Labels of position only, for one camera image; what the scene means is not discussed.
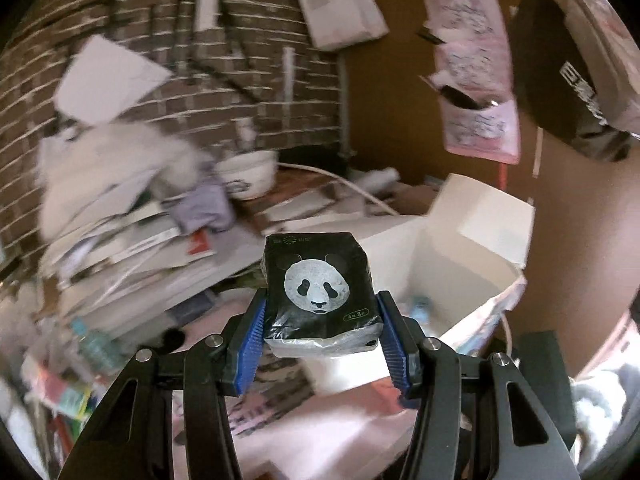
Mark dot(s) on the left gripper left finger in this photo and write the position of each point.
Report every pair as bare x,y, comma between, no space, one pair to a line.
225,364

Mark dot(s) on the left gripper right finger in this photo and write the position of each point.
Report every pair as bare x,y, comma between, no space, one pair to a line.
421,367

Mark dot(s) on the black panda tissue pack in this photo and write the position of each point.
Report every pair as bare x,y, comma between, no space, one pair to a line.
320,297

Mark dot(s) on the teal capped glass bottle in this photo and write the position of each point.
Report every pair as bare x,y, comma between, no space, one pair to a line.
102,354

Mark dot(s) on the stack of books and papers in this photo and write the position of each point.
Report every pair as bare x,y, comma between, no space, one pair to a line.
118,273

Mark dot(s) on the purple cloth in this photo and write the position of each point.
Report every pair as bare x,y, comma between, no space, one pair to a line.
206,206

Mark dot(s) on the colourful tissue packet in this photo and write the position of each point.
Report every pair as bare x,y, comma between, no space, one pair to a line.
70,399

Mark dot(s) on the panda ceramic bowl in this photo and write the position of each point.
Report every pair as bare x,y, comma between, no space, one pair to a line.
249,175

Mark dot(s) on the fluffy grey fur piece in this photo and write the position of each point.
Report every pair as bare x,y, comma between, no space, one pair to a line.
108,155

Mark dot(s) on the white paper sheet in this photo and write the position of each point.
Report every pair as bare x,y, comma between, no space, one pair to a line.
104,80

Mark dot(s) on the pink wall pocket organiser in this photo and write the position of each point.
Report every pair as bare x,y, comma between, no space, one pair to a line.
473,79

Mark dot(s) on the white paper bag on wall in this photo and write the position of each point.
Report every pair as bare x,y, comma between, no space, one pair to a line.
338,24

